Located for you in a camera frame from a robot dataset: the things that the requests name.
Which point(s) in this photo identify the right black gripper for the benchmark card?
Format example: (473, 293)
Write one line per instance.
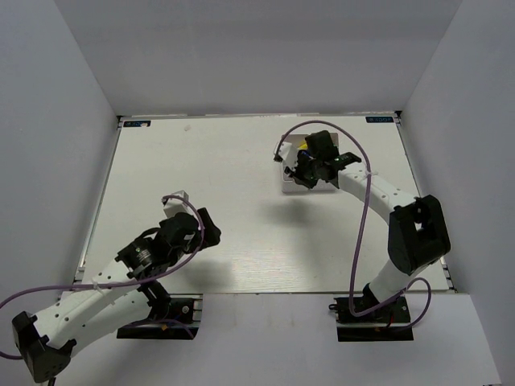
(296, 174)

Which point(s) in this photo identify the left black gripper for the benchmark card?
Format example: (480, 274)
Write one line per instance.
(212, 232)

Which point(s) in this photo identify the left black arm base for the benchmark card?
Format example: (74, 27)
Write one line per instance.
(178, 320)

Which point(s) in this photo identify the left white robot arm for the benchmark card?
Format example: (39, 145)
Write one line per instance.
(125, 292)

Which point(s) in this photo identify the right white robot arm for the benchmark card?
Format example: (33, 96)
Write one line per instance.
(417, 230)

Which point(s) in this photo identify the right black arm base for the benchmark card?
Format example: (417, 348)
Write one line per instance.
(388, 324)

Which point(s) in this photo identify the left white divided container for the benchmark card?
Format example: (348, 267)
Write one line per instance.
(289, 186)

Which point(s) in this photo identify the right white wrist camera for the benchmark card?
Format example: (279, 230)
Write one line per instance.
(286, 154)

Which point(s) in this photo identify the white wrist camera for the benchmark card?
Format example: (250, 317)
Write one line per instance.
(286, 154)
(172, 207)

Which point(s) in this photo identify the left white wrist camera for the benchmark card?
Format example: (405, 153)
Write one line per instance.
(172, 207)

